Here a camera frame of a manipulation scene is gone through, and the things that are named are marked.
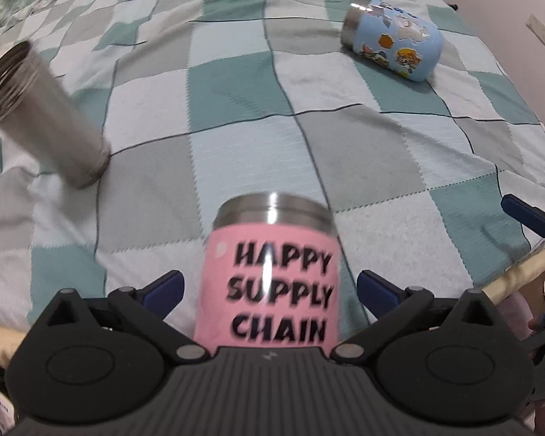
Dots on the tall silver steel cup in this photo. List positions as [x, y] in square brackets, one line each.
[45, 113]

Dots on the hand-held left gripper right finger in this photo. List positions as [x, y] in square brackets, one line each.
[378, 291]

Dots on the cream bed sheet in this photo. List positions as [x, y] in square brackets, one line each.
[511, 277]

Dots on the blue sticker steel cup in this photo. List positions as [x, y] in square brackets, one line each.
[397, 38]

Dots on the pink steel cup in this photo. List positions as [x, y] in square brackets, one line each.
[272, 277]

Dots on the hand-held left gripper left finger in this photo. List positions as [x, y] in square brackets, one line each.
[164, 291]

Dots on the checked green grey blanket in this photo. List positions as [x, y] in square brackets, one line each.
[254, 113]

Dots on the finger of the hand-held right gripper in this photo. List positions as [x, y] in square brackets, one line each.
[527, 215]

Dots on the pink cloth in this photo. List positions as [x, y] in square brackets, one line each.
[515, 318]

